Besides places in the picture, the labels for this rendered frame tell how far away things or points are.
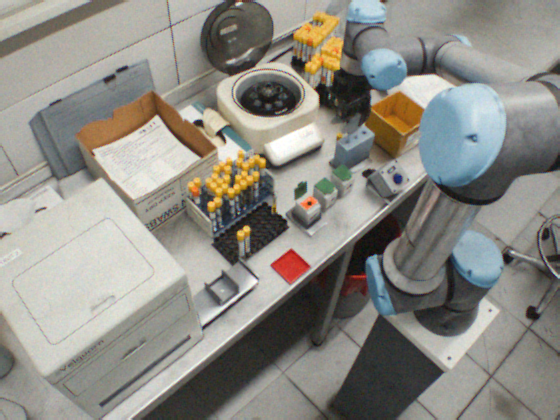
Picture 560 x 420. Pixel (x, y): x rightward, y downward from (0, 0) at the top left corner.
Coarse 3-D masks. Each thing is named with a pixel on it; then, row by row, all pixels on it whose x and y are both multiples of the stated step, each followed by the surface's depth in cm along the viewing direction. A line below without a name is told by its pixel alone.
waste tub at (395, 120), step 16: (400, 96) 140; (384, 112) 142; (400, 112) 143; (416, 112) 138; (368, 128) 139; (384, 128) 133; (400, 128) 143; (416, 128) 132; (384, 144) 137; (400, 144) 132; (416, 144) 140
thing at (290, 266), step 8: (288, 256) 117; (296, 256) 117; (272, 264) 115; (280, 264) 116; (288, 264) 116; (296, 264) 116; (304, 264) 116; (280, 272) 114; (288, 272) 115; (296, 272) 115; (304, 272) 114; (288, 280) 113
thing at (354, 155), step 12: (360, 132) 128; (372, 132) 128; (336, 144) 127; (348, 144) 126; (360, 144) 127; (336, 156) 130; (348, 156) 127; (360, 156) 132; (336, 168) 133; (348, 168) 132; (360, 168) 133
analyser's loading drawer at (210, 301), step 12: (240, 264) 111; (228, 276) 106; (240, 276) 109; (252, 276) 110; (204, 288) 107; (216, 288) 107; (228, 288) 108; (240, 288) 108; (204, 300) 106; (216, 300) 105; (228, 300) 105; (204, 312) 104; (216, 312) 104
